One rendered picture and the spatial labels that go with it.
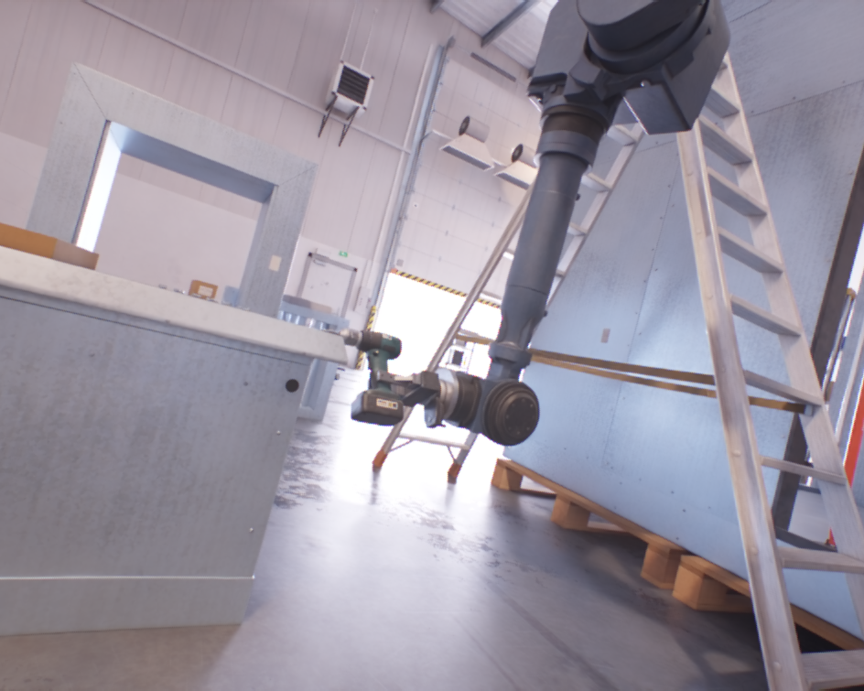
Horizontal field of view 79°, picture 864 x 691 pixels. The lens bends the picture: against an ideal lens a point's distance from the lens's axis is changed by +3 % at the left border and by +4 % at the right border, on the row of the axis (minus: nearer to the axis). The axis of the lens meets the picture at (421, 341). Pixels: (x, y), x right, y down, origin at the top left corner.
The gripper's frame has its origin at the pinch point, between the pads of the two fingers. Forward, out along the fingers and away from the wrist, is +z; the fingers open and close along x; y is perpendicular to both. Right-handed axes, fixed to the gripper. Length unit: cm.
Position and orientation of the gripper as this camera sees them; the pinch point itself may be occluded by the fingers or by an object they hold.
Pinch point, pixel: (380, 381)
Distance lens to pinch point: 125.3
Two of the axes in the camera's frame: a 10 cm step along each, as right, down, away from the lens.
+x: 5.4, -4.1, -7.4
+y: -0.2, -8.8, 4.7
